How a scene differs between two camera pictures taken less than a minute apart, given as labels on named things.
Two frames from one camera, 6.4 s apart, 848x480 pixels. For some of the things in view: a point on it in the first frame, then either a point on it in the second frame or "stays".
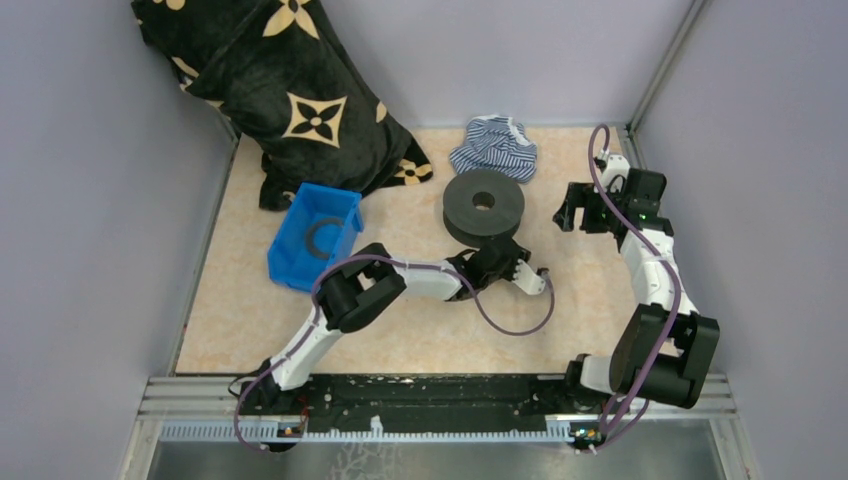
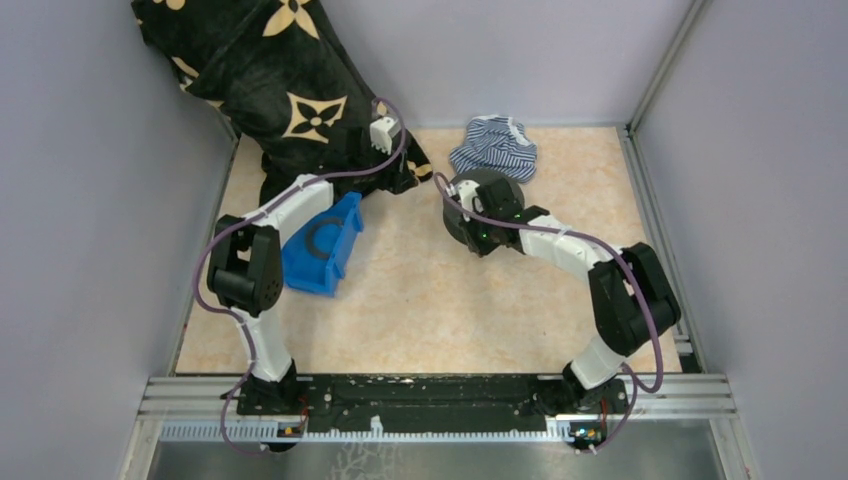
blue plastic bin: [319, 229] stays
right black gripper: [579, 195] -> [477, 246]
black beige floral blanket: [297, 88] stays
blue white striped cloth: [496, 143] stays
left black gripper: [522, 255] -> [397, 178]
